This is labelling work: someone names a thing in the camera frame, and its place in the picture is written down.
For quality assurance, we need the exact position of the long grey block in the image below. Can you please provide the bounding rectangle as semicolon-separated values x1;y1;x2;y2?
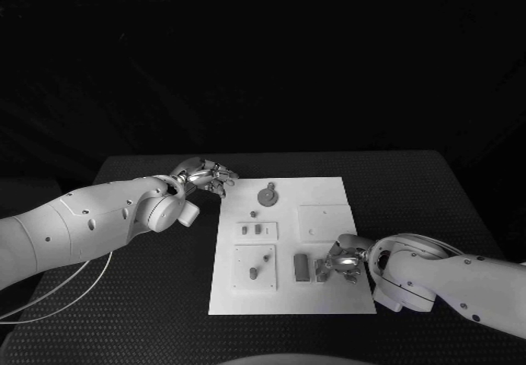
293;253;312;283

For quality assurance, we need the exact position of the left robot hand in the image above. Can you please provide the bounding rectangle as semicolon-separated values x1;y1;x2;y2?
169;156;241;199

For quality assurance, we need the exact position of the white task board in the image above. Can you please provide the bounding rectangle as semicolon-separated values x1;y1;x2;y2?
208;176;378;316

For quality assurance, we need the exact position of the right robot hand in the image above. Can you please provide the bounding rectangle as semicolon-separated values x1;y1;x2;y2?
323;233;378;285

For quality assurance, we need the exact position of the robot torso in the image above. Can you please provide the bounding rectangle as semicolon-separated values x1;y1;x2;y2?
215;353;372;365

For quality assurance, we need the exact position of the grey gear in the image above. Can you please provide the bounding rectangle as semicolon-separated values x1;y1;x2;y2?
257;188;280;207

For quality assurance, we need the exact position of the white cable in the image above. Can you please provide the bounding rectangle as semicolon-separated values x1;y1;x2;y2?
394;233;466;258
0;250;114;325
0;258;93;320

